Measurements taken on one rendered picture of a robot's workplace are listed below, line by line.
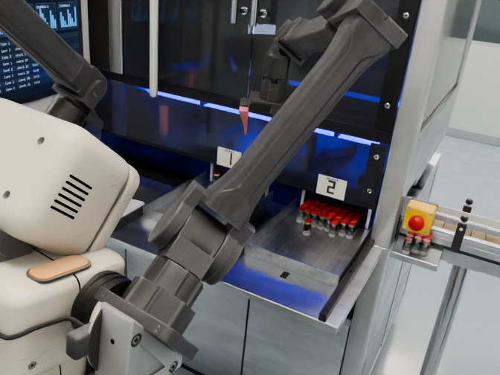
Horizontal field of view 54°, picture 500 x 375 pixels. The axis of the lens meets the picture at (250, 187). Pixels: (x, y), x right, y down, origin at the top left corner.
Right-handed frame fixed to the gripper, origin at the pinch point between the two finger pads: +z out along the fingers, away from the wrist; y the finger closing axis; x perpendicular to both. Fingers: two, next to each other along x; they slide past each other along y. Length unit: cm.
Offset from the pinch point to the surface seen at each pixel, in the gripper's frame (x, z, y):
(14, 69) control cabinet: -15, -1, 69
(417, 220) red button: 0.9, 18.0, -42.6
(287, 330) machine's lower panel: -9, 75, -18
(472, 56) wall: -426, 71, -218
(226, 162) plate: -27.1, 24.2, 10.0
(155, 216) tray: -5.8, 33.5, 27.5
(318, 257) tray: 5.1, 31.4, -18.9
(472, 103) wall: -415, 118, -231
